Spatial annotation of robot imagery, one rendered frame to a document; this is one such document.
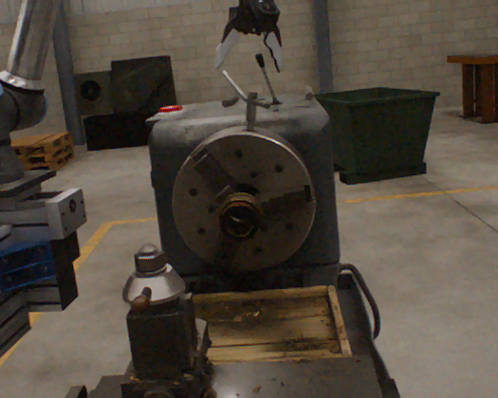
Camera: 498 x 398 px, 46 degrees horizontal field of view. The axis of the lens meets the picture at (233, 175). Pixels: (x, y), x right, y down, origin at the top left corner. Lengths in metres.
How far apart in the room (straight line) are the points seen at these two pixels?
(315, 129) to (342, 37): 9.92
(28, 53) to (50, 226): 0.43
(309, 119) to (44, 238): 0.68
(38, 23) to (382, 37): 10.19
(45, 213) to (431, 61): 10.63
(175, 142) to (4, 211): 0.43
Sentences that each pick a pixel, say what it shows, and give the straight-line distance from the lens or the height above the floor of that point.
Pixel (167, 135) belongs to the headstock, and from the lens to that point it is 1.43.
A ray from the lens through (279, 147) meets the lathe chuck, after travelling 1.24.
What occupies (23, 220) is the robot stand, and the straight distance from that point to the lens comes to 1.43.
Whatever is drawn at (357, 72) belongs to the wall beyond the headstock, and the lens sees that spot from 11.36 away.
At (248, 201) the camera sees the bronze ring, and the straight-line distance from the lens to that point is 1.15.
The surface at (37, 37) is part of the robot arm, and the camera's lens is 1.53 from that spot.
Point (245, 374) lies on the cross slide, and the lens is 0.85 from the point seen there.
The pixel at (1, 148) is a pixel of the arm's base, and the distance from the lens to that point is 1.47.
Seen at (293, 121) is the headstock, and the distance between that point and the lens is 1.41.
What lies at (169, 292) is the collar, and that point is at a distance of 0.72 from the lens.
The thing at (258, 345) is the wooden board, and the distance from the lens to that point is 1.10.
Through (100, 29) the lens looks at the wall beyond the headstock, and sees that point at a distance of 11.51.
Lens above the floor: 1.40
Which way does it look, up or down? 12 degrees down
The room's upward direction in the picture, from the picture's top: 6 degrees counter-clockwise
